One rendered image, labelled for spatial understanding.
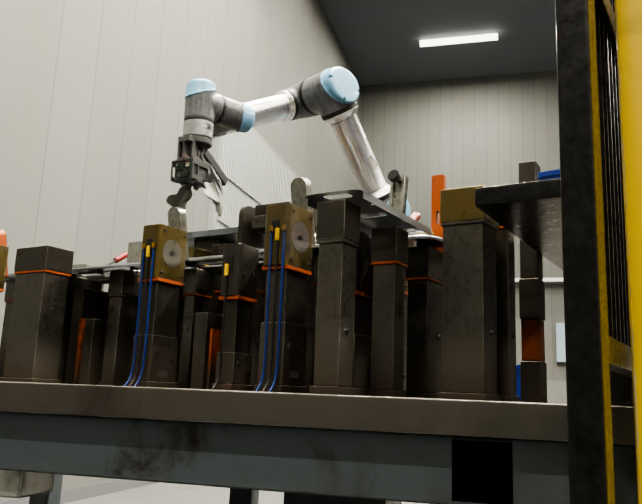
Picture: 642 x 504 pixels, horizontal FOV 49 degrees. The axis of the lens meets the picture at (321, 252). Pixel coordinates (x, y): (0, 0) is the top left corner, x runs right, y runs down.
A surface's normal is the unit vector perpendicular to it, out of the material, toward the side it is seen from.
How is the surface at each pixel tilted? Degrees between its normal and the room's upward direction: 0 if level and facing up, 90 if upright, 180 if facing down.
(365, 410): 90
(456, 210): 90
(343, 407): 90
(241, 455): 90
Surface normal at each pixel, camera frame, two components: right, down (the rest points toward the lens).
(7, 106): 0.96, -0.01
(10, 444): -0.26, -0.21
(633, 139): -0.51, -0.19
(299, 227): 0.86, -0.07
